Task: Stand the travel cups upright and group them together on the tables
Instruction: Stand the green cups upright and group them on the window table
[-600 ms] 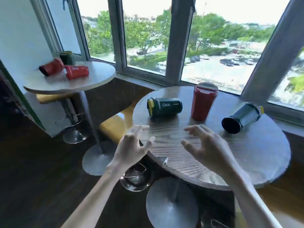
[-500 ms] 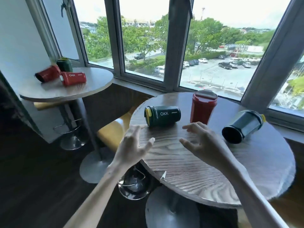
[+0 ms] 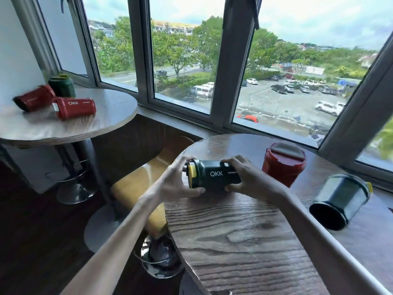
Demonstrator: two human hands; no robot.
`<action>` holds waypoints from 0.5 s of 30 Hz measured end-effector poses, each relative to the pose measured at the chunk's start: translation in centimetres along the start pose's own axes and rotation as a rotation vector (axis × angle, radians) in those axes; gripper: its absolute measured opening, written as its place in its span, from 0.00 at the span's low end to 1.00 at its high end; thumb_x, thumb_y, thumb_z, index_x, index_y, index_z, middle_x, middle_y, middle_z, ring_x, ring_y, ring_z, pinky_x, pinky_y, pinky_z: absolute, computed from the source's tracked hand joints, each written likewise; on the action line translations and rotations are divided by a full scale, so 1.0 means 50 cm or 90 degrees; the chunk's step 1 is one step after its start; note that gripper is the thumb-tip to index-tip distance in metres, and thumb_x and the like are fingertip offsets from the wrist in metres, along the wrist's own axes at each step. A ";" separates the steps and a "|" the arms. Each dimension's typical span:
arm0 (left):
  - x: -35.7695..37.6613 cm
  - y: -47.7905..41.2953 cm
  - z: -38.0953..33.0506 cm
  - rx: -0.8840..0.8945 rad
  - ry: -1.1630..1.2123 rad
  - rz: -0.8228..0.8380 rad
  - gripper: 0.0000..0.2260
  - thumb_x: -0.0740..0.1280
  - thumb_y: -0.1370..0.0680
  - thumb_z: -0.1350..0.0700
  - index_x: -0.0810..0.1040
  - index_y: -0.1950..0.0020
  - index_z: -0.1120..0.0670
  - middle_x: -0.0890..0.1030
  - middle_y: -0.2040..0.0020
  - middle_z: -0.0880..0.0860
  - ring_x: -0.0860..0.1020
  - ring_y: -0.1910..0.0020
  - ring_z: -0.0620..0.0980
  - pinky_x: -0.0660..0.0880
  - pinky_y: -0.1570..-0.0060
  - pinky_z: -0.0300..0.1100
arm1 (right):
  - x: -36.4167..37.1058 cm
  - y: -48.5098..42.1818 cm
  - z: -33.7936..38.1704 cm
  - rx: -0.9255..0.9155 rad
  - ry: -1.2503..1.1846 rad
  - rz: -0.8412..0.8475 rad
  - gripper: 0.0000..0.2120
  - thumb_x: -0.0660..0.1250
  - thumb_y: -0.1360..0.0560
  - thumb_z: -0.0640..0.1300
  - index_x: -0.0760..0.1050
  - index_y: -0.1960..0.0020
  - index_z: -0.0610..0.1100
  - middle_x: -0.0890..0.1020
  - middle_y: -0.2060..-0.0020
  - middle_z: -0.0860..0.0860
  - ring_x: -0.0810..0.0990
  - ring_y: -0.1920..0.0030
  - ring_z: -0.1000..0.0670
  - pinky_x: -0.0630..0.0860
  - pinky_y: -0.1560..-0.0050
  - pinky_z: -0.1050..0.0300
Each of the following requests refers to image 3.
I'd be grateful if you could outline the long yellow roofed building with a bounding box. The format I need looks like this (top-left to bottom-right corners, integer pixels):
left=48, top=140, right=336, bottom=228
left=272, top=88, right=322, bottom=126
left=151, top=20, right=200, bottom=36

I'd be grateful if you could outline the person's left forearm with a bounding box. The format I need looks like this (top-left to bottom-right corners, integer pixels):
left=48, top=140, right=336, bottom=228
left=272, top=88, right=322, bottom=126
left=60, top=193, right=167, bottom=295

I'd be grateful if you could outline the grey window frame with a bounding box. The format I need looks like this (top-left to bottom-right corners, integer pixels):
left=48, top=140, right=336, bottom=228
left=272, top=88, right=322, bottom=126
left=9, top=0, right=393, bottom=192

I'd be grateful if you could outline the dark green tumbler black base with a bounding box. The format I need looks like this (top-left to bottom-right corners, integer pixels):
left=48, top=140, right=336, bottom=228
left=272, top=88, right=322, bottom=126
left=309, top=173, right=374, bottom=231

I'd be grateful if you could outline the dark round wooden table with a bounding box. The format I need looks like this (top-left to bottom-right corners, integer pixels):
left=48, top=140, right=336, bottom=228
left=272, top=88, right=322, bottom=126
left=165, top=134, right=393, bottom=295

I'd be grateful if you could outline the yellow stool with chrome base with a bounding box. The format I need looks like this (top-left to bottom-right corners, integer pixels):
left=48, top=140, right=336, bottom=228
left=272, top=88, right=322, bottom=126
left=110, top=144, right=191, bottom=279

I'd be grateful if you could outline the light round wooden table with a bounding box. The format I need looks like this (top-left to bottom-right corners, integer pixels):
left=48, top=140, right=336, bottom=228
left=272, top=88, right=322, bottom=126
left=0, top=88, right=138, bottom=254

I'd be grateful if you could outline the group of parked cars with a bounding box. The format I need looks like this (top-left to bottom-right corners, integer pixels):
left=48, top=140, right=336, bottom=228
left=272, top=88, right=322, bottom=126
left=155, top=69, right=349, bottom=142

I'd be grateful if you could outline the small dark green tumbler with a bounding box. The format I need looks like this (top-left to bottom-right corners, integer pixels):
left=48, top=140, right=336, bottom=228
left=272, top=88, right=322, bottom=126
left=48, top=74, right=77, bottom=98

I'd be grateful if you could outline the red tumbler with grey lid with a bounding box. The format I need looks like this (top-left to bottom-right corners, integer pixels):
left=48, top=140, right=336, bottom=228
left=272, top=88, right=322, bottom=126
left=262, top=142, right=307, bottom=188

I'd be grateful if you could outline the person's right forearm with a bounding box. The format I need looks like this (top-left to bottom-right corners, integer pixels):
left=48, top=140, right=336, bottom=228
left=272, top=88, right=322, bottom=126
left=276, top=188, right=392, bottom=295

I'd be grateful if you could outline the person's left hand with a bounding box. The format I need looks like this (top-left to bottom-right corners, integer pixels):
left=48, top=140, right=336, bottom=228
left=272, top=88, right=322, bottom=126
left=151, top=155, right=206, bottom=209

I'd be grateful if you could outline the person's right hand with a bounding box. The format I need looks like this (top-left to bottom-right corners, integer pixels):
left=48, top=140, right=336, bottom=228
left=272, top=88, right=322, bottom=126
left=220, top=155, right=290, bottom=203

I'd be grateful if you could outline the dark green tumbler yellow lid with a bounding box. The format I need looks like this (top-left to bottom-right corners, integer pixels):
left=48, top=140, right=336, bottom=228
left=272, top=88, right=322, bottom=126
left=185, top=160, right=242, bottom=192

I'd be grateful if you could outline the group of green trees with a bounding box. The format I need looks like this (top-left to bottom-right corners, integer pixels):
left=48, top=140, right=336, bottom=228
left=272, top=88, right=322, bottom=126
left=92, top=16, right=393, bottom=160

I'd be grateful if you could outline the red tumbler with white print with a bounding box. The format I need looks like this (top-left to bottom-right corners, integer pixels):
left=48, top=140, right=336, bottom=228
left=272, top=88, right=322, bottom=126
left=52, top=96, right=97, bottom=121

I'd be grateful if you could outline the plain red tumbler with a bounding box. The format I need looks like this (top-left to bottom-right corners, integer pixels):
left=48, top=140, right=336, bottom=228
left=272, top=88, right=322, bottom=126
left=12, top=85, right=56, bottom=113

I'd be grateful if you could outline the chrome stool base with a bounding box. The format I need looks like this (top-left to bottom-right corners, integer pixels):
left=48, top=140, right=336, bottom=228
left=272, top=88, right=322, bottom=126
left=46, top=144, right=98, bottom=205

